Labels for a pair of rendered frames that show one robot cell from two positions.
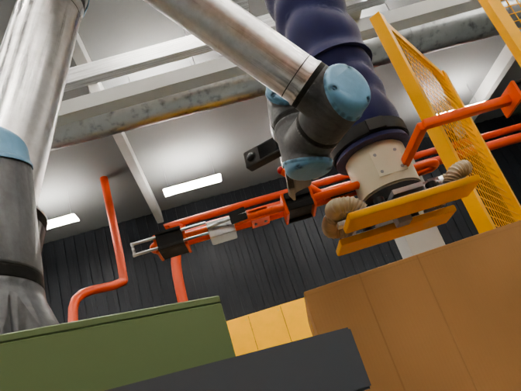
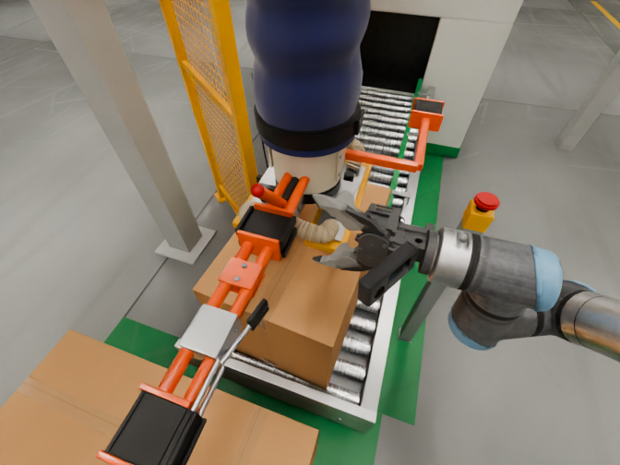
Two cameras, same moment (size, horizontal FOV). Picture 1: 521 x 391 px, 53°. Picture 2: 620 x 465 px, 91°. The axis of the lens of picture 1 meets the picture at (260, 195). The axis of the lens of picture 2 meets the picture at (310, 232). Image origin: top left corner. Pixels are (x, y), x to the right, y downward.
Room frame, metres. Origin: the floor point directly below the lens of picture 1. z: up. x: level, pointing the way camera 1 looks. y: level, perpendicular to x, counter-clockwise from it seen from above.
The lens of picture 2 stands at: (1.08, 0.24, 1.67)
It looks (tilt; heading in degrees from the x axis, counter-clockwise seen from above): 50 degrees down; 294
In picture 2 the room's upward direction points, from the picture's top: straight up
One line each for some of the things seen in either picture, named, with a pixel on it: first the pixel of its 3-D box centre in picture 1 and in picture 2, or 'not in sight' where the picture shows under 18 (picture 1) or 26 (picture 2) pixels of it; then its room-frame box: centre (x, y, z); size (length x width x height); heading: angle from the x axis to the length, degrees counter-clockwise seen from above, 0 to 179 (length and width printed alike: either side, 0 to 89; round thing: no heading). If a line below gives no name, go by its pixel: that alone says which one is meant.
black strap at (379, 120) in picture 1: (368, 144); (308, 113); (1.33, -0.34, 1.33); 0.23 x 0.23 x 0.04
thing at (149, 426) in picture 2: (172, 243); (153, 431); (1.28, 0.26, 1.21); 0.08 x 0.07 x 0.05; 96
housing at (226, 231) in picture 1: (222, 230); (212, 334); (1.29, 0.13, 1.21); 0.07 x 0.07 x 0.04; 6
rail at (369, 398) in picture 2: not in sight; (410, 192); (1.08, -1.16, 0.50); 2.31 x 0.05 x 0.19; 95
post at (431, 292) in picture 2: not in sight; (432, 290); (0.86, -0.58, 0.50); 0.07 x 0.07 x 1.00; 5
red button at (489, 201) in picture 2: not in sight; (485, 203); (0.86, -0.58, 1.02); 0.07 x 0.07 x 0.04
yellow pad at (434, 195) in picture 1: (408, 198); (341, 196); (1.24, -0.35, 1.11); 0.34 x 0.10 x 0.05; 96
